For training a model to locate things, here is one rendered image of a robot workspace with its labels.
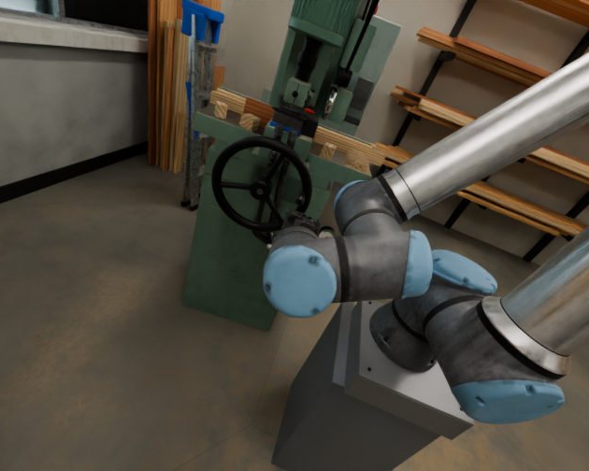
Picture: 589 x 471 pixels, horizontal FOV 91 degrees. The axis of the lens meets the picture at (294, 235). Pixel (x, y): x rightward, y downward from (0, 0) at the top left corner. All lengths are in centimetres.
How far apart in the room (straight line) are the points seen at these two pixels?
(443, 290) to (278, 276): 42
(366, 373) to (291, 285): 43
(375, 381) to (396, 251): 42
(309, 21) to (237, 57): 270
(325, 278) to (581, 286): 36
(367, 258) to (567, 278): 30
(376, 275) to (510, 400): 32
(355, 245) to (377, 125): 309
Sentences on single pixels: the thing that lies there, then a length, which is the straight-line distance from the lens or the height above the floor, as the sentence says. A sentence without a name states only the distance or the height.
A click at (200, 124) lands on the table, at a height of 87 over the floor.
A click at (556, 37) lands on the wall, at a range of 371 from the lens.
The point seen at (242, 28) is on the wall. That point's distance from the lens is 367.
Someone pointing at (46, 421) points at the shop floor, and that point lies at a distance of 131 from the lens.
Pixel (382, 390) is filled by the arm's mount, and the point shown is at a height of 62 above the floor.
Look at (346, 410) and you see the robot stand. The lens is 88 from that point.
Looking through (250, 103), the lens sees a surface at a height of 96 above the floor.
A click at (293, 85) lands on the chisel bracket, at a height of 105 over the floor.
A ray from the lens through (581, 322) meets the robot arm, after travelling 58.
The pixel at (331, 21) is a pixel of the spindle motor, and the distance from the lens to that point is 102.
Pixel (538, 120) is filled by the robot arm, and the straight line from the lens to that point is 53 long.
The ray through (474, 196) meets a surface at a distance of 328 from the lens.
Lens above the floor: 117
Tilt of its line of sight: 32 degrees down
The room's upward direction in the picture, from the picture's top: 22 degrees clockwise
